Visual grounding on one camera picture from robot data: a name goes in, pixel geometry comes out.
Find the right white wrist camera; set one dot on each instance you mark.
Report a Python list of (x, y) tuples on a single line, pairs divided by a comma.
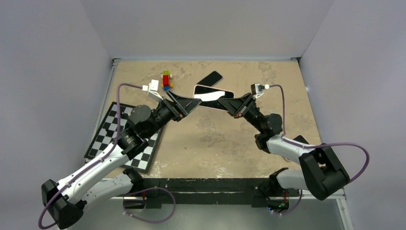
[(258, 89)]

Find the pink phone case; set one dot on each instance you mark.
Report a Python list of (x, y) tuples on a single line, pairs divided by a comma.
[(212, 105)]

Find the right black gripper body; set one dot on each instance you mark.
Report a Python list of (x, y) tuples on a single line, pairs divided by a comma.
[(251, 113)]

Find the aluminium frame rail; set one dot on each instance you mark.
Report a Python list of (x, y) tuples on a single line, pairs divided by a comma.
[(115, 63)]

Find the phone in pink case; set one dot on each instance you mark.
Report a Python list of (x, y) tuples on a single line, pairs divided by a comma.
[(294, 149)]

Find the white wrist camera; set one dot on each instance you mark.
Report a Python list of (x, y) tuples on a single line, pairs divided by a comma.
[(258, 89), (152, 90)]

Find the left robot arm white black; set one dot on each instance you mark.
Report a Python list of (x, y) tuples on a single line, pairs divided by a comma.
[(66, 200)]

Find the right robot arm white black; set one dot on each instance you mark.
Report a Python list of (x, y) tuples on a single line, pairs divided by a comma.
[(321, 172)]

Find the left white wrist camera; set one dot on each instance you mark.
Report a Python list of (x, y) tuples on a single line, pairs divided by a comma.
[(152, 90)]

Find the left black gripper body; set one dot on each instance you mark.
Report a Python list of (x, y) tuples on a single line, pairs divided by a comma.
[(165, 112)]

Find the colourful toy brick car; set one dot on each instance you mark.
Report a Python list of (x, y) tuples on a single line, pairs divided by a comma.
[(167, 78)]

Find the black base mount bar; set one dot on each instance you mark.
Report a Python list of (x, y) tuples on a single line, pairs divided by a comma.
[(255, 192)]

